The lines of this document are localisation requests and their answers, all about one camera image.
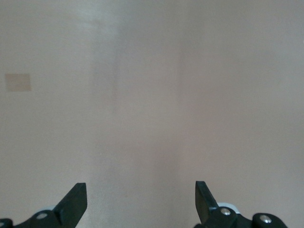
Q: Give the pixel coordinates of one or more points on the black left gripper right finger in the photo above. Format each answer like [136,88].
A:
[204,204]

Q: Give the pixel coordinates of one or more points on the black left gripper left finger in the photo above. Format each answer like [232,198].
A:
[69,209]

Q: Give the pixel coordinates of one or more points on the brown tape patch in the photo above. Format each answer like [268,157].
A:
[18,82]

